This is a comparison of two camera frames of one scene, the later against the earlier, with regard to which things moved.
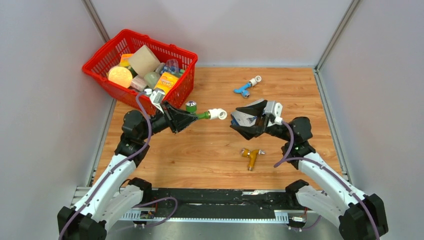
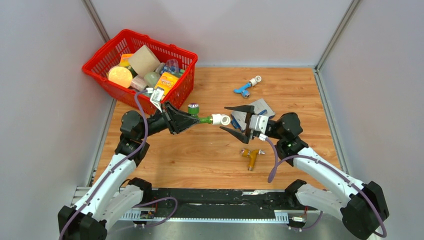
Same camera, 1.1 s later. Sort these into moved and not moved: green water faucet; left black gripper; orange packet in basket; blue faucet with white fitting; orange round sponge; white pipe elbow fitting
Moved: white pipe elbow fitting; green water faucet
Not moved: orange packet in basket; orange round sponge; blue faucet with white fitting; left black gripper
